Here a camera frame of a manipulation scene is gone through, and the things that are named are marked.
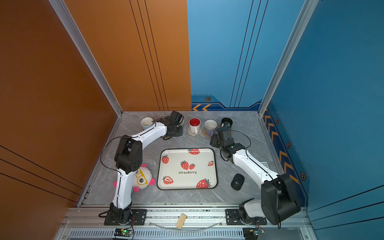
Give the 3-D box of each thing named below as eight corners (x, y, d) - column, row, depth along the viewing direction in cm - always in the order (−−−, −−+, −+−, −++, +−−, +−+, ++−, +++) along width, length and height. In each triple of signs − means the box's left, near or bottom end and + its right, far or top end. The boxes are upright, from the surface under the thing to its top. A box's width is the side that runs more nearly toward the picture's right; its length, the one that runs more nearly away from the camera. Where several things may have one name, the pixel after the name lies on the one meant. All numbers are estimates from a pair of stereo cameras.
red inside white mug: (186, 132, 110) (186, 124, 103) (192, 123, 115) (192, 115, 108) (196, 136, 107) (196, 128, 100) (202, 127, 112) (202, 119, 105)
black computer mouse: (229, 185, 85) (230, 184, 83) (235, 173, 90) (236, 171, 88) (239, 191, 83) (240, 190, 81) (244, 178, 88) (246, 177, 86)
